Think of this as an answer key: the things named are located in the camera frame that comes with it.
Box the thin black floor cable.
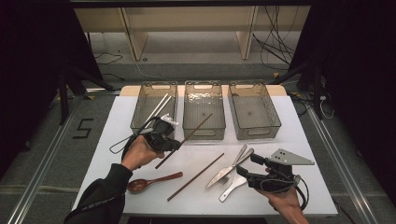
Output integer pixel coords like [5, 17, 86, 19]
[93, 51, 124, 65]

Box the right hand-held gripper cable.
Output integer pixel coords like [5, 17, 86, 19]
[259, 175, 310, 212]

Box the person's left hand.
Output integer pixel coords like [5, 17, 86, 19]
[120, 134, 165, 172]

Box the person's right hand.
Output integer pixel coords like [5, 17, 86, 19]
[255, 187, 310, 224]

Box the white floor cable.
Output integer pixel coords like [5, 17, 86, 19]
[118, 46, 163, 80]

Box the dark curtain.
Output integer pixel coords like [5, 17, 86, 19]
[0, 0, 104, 181]
[289, 0, 396, 200]

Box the white ceramic spoon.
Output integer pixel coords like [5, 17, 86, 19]
[219, 172, 248, 203]

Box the clear smoky plastic bin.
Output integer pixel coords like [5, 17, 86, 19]
[182, 79, 227, 141]
[130, 80, 178, 141]
[227, 79, 283, 141]

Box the left hand-held gripper cable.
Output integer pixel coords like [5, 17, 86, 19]
[108, 115, 163, 156]

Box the metal knife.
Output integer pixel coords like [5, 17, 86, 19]
[205, 147, 255, 190]

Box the black metal stand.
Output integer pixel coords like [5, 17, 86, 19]
[57, 62, 116, 125]
[269, 60, 325, 120]

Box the metal fork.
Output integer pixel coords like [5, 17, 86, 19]
[219, 144, 249, 186]

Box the beige wooden desk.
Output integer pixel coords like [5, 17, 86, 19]
[74, 5, 312, 62]

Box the white plug with cable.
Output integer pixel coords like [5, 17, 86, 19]
[318, 94, 336, 120]

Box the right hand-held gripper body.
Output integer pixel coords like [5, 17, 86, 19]
[247, 148, 316, 194]

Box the aluminium floor rail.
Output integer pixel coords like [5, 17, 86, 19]
[6, 96, 83, 224]
[306, 106, 379, 224]

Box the bundle of black floor cables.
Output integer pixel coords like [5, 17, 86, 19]
[252, 6, 300, 71]

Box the white table sheet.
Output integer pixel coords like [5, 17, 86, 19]
[71, 94, 339, 217]

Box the brown chopstick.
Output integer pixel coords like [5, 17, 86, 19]
[154, 113, 214, 170]
[166, 152, 225, 203]

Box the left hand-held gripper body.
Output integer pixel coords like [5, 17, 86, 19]
[136, 113, 182, 152]

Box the brown wooden spoon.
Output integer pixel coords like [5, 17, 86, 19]
[127, 171, 184, 194]

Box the hand-held gripper cable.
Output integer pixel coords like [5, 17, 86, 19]
[108, 115, 163, 156]
[259, 175, 310, 212]

